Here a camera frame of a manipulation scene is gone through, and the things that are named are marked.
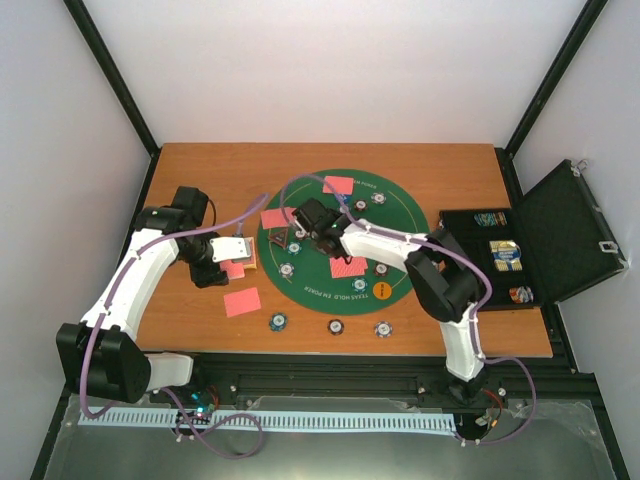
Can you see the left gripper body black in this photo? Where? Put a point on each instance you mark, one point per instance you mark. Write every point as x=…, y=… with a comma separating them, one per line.
x=200, y=275

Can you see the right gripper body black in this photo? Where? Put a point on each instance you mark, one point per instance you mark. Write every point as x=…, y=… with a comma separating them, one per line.
x=316, y=240

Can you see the red playing card deck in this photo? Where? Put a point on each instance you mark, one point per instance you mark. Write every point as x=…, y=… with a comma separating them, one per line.
x=233, y=270

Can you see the red card bottom mat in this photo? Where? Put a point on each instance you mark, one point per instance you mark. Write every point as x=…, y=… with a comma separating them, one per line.
x=340, y=268

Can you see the black triangular dealer button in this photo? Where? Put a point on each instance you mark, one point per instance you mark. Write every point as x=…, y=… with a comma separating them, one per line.
x=279, y=237

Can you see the red card top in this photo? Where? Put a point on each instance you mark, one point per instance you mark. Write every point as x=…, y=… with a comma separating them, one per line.
x=342, y=185

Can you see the orange round blind button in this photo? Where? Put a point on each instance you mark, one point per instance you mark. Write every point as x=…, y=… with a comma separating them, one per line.
x=382, y=290

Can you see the teal poker chip stack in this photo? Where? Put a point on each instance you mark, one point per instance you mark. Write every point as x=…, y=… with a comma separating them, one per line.
x=278, y=322

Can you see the brown poker chip stack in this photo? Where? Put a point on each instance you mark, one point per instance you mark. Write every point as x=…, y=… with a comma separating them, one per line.
x=336, y=327

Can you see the blue white chip stack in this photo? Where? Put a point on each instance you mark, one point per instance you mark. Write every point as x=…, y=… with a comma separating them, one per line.
x=383, y=329

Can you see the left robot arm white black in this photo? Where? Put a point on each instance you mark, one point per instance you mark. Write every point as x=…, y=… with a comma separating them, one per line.
x=130, y=305

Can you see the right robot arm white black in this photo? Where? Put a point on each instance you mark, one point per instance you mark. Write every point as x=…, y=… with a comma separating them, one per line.
x=447, y=285

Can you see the orange card box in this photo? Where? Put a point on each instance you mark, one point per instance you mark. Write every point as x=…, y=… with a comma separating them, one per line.
x=251, y=262

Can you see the round green poker mat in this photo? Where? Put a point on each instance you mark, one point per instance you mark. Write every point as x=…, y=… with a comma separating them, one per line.
x=311, y=285

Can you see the chips row in case top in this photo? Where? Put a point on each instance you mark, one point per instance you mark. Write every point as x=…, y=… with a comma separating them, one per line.
x=491, y=219

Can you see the blue white chips in case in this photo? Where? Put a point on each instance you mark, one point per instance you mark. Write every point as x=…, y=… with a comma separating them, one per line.
x=506, y=255

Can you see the mixed chips in case bottom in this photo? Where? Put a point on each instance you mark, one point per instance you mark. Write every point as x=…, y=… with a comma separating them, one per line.
x=521, y=295

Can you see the black poker case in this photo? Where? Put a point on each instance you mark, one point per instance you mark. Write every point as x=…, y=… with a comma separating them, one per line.
x=566, y=244

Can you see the metal front plate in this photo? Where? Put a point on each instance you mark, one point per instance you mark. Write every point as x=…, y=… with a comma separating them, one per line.
x=533, y=440

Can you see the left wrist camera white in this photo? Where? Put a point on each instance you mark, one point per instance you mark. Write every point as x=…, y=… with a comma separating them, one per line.
x=230, y=249

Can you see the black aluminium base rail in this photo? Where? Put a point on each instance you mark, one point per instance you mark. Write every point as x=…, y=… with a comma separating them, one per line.
x=421, y=381

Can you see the light blue cable duct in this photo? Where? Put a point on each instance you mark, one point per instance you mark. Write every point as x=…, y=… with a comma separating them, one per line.
x=280, y=421

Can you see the left black frame post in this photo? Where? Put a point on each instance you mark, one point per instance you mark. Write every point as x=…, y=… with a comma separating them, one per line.
x=94, y=40

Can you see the black frame post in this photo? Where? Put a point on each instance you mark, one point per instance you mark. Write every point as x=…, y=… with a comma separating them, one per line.
x=568, y=50
x=94, y=40

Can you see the right black frame post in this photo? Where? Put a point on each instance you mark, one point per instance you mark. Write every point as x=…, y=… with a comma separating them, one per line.
x=568, y=50

